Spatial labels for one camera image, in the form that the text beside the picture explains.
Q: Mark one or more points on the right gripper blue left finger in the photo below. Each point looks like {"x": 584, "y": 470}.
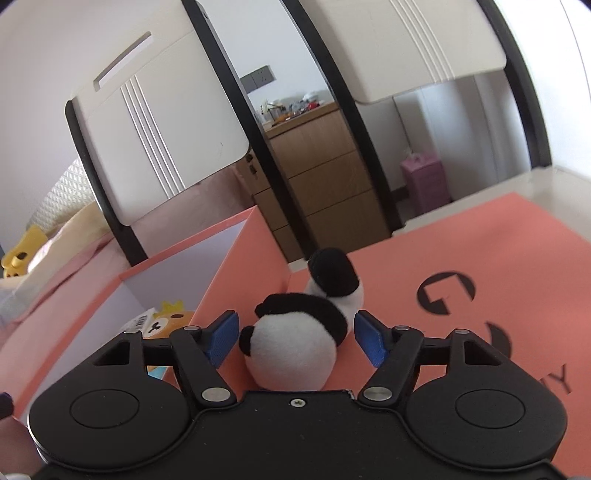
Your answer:
{"x": 198, "y": 353}

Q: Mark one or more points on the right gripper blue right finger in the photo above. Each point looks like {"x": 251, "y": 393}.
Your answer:
{"x": 394, "y": 352}

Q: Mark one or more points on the panda plush toy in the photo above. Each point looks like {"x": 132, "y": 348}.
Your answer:
{"x": 293, "y": 346}

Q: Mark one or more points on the salmon box lid with logo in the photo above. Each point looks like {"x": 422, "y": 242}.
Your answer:
{"x": 501, "y": 293}

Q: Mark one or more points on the clutter on cabinet top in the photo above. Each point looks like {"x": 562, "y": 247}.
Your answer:
{"x": 273, "y": 112}

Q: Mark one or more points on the bear sticker card in box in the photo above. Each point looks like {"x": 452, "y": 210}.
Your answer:
{"x": 159, "y": 323}

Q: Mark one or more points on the salmon open storage box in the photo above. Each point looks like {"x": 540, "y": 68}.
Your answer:
{"x": 231, "y": 265}

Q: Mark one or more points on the pink bed with bedding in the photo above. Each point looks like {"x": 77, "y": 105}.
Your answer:
{"x": 75, "y": 243}

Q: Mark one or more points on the wooden drawer cabinet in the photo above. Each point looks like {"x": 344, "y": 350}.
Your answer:
{"x": 325, "y": 171}

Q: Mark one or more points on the yellow plush toy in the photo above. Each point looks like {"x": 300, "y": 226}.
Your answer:
{"x": 16, "y": 262}

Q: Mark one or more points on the quilted cream headboard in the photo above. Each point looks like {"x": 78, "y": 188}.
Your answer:
{"x": 71, "y": 193}

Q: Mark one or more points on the left white chair back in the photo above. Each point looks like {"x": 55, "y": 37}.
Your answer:
{"x": 167, "y": 111}

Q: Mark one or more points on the white chair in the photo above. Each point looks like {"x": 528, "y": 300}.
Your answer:
{"x": 167, "y": 111}
{"x": 368, "y": 51}

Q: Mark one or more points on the right white chair back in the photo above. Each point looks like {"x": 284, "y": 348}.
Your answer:
{"x": 368, "y": 51}

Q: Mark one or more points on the wall power socket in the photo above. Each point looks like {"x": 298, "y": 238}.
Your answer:
{"x": 257, "y": 79}

